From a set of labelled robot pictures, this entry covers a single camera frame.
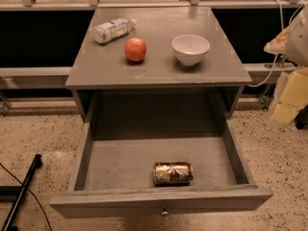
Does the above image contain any white hanging cable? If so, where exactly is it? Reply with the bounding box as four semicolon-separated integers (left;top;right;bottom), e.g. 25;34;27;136
245;0;308;89

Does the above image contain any clear plastic water bottle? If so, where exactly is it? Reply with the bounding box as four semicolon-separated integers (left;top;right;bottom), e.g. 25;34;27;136
92;18;137;44

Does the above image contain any red apple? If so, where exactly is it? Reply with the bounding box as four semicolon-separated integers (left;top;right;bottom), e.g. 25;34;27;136
124;38;146;63

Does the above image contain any black floor cable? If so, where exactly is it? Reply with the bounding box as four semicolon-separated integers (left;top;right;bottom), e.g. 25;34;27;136
0;163;54;231

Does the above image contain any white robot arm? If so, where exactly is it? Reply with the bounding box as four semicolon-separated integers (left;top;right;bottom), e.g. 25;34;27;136
264;6;308;125

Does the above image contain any metal railing frame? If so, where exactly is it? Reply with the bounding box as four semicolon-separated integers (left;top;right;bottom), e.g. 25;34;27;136
1;0;307;95

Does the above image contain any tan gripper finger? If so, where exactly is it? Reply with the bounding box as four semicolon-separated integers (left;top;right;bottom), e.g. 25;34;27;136
269;66;308;128
264;27;289;54

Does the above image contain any black tripod leg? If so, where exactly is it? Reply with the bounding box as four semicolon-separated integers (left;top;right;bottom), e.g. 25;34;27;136
1;154;42;231

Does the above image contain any white bowl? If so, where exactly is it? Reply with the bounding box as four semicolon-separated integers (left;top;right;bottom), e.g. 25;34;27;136
171;35;210;66

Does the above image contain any open grey top drawer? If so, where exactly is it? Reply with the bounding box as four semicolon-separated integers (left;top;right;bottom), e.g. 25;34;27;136
49;91;274;219

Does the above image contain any orange soda can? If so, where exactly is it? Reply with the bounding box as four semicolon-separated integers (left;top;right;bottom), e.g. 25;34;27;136
153;162;193;185

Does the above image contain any metal drawer knob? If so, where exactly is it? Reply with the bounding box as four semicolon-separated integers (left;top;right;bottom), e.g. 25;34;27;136
160;208;170;217

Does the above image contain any grey wooden cabinet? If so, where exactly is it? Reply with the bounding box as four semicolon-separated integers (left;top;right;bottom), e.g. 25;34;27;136
66;7;251;116

